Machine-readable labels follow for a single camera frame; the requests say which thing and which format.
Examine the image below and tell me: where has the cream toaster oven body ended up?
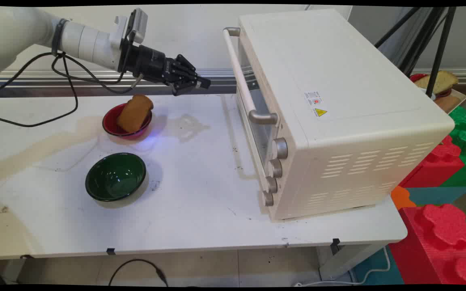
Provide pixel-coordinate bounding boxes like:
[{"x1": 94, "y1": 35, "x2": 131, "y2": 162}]
[{"x1": 237, "y1": 9, "x2": 456, "y2": 222}]

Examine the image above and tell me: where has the teal foam block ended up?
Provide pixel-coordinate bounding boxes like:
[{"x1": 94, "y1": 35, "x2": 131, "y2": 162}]
[{"x1": 405, "y1": 186, "x2": 466, "y2": 207}]

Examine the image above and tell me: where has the glass oven door with handle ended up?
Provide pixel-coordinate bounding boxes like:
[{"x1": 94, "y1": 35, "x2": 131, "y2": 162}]
[{"x1": 222, "y1": 27, "x2": 280, "y2": 170}]

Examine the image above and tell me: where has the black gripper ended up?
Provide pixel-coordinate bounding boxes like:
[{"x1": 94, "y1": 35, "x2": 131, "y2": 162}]
[{"x1": 119, "y1": 44, "x2": 212, "y2": 97}]

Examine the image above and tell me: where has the white table leg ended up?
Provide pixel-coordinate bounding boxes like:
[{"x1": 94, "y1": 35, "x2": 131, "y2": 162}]
[{"x1": 317, "y1": 242, "x2": 384, "y2": 282}]

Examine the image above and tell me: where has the red bowl with light bread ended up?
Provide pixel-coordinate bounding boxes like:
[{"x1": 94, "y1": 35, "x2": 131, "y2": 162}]
[{"x1": 409, "y1": 73, "x2": 453, "y2": 98}]

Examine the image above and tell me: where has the small red foam block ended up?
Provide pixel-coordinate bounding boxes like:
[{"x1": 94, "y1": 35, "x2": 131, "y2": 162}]
[{"x1": 399, "y1": 135, "x2": 465, "y2": 188}]

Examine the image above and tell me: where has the aluminium rail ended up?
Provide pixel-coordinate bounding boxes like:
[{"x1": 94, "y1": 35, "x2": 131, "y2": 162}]
[{"x1": 0, "y1": 69, "x2": 254, "y2": 98}]

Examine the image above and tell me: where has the white floor cable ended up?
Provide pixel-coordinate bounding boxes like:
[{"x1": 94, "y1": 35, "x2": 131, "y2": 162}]
[{"x1": 294, "y1": 246, "x2": 392, "y2": 287}]

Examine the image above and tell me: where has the light bread slice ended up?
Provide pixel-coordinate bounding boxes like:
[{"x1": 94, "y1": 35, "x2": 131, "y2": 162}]
[{"x1": 414, "y1": 70, "x2": 459, "y2": 95}]

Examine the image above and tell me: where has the red bowl with toast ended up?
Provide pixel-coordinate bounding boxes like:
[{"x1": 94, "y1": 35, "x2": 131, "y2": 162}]
[{"x1": 102, "y1": 103, "x2": 153, "y2": 141}]

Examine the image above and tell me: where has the dark green bowl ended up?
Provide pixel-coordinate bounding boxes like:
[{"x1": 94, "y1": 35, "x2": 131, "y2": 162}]
[{"x1": 85, "y1": 152, "x2": 148, "y2": 202}]

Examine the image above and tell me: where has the green foam block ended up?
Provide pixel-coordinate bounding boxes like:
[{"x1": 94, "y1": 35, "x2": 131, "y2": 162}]
[{"x1": 440, "y1": 106, "x2": 466, "y2": 188}]

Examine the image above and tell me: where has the black floor cable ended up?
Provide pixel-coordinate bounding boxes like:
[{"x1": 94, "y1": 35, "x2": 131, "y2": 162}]
[{"x1": 108, "y1": 259, "x2": 169, "y2": 287}]

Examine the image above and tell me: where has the teal floor mat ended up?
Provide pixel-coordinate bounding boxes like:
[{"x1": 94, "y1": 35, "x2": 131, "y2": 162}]
[{"x1": 351, "y1": 247, "x2": 404, "y2": 286}]

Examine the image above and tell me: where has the orange foam block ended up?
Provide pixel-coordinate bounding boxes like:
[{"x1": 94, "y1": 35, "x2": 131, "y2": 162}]
[{"x1": 390, "y1": 186, "x2": 418, "y2": 210}]

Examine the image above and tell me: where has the black tripod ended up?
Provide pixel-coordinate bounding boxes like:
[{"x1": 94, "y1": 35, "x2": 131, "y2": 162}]
[{"x1": 375, "y1": 6, "x2": 457, "y2": 98}]

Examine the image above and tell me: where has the largest silver oven knob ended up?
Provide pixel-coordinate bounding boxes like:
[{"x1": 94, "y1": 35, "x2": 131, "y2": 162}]
[{"x1": 272, "y1": 137, "x2": 289, "y2": 160}]

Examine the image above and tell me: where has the black arm strap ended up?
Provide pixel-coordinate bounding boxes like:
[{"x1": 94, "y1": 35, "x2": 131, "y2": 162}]
[{"x1": 51, "y1": 18, "x2": 70, "y2": 57}]

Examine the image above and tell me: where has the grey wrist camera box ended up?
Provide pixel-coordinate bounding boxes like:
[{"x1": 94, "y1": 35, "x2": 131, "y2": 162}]
[{"x1": 109, "y1": 8, "x2": 149, "y2": 46}]

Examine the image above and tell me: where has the brown toast slice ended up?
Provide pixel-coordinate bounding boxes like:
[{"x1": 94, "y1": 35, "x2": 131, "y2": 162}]
[{"x1": 116, "y1": 94, "x2": 154, "y2": 134}]

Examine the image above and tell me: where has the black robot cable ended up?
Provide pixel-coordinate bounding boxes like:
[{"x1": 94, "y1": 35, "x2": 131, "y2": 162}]
[{"x1": 0, "y1": 52, "x2": 141, "y2": 128}]

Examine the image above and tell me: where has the beige tray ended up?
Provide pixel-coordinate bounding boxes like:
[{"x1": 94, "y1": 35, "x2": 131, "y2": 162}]
[{"x1": 433, "y1": 89, "x2": 466, "y2": 114}]

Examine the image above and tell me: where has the large red foam block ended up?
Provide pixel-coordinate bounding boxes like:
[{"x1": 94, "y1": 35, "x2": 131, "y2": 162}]
[{"x1": 388, "y1": 203, "x2": 466, "y2": 286}]

